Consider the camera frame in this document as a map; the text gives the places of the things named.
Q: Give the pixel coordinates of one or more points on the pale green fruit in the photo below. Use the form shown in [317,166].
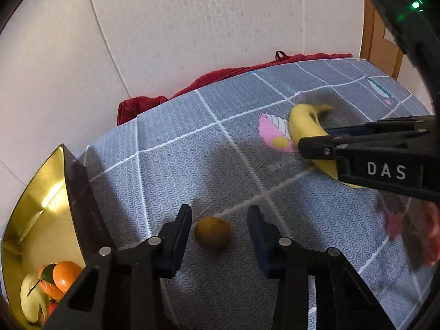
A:
[30,299]

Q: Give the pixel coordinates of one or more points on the beige longan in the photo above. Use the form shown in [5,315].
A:
[212,232]

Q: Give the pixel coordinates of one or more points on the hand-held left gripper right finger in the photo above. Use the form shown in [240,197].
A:
[263,247]

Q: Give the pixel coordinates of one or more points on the gold metal tin box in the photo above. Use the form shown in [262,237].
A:
[34,196]

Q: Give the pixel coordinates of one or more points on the leafy-stemmed orange mandarin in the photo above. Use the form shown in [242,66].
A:
[45,278]

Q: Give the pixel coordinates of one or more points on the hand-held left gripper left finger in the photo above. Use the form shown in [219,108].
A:
[175,244]

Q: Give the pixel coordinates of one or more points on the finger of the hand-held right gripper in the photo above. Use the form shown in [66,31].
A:
[395,125]
[378,158]

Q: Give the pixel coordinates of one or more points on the large yellow banana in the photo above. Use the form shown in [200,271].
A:
[302,123]

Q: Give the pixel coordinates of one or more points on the red cherry tomato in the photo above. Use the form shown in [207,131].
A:
[51,308]

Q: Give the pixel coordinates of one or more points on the dark red cloth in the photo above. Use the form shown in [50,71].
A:
[206,79]

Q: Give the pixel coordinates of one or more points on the person's right hand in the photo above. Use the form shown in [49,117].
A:
[433,237]

